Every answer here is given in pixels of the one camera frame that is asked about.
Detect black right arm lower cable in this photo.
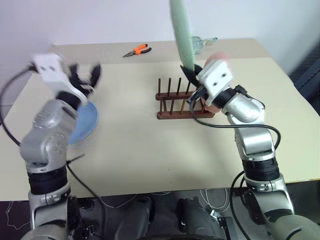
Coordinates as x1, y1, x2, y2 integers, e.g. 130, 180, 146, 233
229, 170, 252, 240

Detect wooden dish rack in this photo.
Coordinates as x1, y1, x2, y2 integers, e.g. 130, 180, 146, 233
155, 77, 216, 121

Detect black left arm lower cable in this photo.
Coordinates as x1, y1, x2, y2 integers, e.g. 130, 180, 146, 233
66, 154, 99, 199

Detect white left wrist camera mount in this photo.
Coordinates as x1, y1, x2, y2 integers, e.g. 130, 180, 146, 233
31, 53, 89, 106

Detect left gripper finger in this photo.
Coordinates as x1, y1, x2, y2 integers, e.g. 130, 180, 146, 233
87, 63, 102, 88
68, 63, 81, 85

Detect white floor cable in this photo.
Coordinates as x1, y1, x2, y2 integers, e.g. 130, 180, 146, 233
199, 187, 231, 211

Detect orange handled pliers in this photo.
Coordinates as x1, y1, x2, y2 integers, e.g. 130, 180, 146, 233
122, 43, 153, 59

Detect green plate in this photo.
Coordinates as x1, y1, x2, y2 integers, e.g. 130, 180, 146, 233
169, 0, 197, 73

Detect dark rounded robot leg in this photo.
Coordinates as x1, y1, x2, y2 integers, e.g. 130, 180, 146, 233
175, 196, 221, 240
116, 196, 155, 240

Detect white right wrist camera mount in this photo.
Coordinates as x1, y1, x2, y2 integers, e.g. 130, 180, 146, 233
195, 59, 235, 106

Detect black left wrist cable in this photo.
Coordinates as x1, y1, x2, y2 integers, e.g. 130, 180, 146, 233
0, 63, 36, 147

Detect clear glass object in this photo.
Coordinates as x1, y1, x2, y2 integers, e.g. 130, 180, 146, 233
191, 35, 219, 55

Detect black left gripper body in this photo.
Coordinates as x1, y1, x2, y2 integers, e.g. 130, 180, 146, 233
70, 78, 98, 98

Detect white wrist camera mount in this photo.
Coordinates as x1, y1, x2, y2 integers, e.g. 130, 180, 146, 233
31, 53, 89, 106
195, 59, 235, 106

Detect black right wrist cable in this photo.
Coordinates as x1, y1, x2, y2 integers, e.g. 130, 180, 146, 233
191, 85, 281, 152

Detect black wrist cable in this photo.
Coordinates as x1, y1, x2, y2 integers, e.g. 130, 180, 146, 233
191, 85, 281, 152
0, 63, 36, 147

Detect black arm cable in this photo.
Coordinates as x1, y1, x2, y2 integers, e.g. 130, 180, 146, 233
229, 170, 252, 240
66, 154, 99, 199

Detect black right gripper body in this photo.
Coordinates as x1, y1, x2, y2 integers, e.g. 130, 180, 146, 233
188, 86, 210, 105

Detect blue plate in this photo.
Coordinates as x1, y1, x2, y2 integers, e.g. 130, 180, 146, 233
67, 103, 100, 151

